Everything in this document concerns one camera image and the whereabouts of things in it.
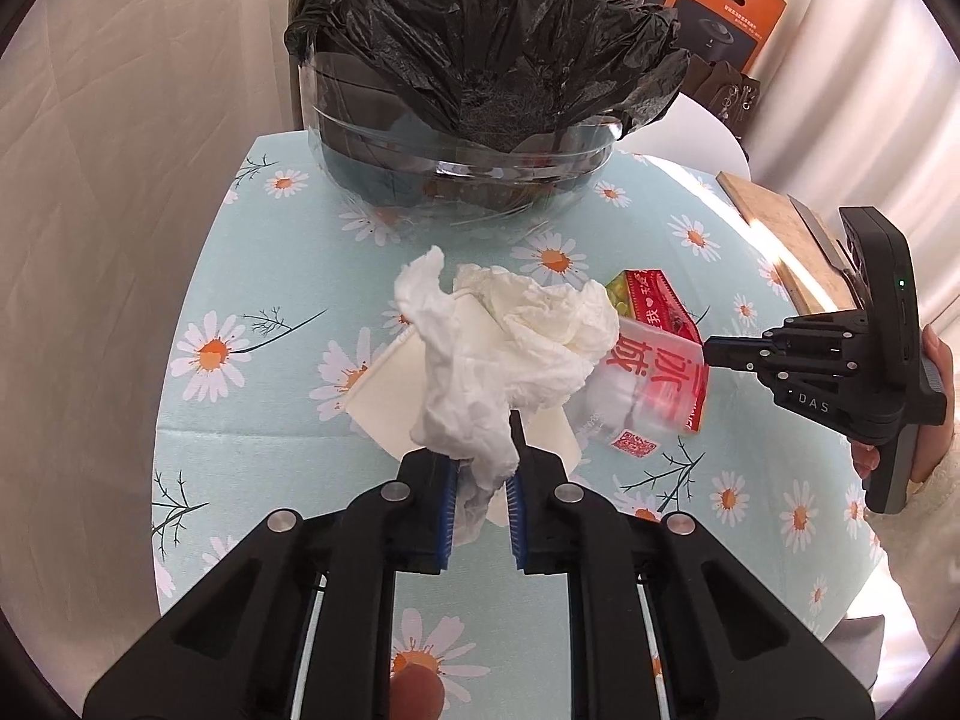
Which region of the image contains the white tissue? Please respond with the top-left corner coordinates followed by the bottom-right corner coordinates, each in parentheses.
top-left (394, 246), bottom-right (621, 548)

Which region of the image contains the wooden cutting board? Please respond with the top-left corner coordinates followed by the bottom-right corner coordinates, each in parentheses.
top-left (716, 170), bottom-right (871, 316)

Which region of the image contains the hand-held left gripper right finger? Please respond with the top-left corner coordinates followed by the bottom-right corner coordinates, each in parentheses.
top-left (505, 409), bottom-right (876, 720)

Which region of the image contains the orange and black cardboard box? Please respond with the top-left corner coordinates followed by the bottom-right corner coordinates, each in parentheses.
top-left (611, 0), bottom-right (787, 72)

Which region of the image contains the cream paper napkin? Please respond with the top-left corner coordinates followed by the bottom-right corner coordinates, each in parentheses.
top-left (345, 292), bottom-right (580, 530)

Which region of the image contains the clear bin with black bag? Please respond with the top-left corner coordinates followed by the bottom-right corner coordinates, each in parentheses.
top-left (283, 0), bottom-right (691, 166)

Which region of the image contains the red snack packet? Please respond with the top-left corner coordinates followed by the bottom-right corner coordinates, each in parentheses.
top-left (604, 268), bottom-right (706, 350)

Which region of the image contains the beige curtain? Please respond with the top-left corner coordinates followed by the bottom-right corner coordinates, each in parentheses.
top-left (0, 0), bottom-right (301, 616)

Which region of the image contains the cleaver with black handle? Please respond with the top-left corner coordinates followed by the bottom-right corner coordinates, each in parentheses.
top-left (786, 195), bottom-right (863, 278)

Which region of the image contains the person's left hand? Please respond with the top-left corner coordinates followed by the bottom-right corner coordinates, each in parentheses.
top-left (390, 671), bottom-right (443, 720)

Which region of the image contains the person's right hand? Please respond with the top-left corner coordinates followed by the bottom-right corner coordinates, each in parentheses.
top-left (850, 322), bottom-right (960, 485)

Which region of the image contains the person's right forearm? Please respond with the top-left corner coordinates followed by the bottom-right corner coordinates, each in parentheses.
top-left (870, 435), bottom-right (960, 638)

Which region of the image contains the white chair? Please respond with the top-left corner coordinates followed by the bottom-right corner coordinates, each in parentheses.
top-left (615, 94), bottom-right (751, 181)

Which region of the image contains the clear plastic trash bin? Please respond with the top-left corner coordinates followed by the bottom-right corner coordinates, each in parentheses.
top-left (296, 45), bottom-right (623, 241)

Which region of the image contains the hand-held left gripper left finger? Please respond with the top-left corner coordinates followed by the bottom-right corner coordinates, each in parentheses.
top-left (81, 452), bottom-right (456, 720)

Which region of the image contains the clear plastic cup red print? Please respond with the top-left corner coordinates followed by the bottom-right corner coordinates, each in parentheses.
top-left (564, 315), bottom-right (710, 458)

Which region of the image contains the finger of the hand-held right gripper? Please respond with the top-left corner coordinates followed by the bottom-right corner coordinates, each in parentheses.
top-left (706, 345), bottom-right (871, 385)
top-left (705, 311), bottom-right (871, 356)

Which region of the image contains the brown handbag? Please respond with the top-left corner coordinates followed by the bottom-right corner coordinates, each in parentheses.
top-left (686, 56), bottom-right (762, 140)

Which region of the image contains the white curtain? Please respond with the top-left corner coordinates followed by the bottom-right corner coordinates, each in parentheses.
top-left (742, 0), bottom-right (960, 331)

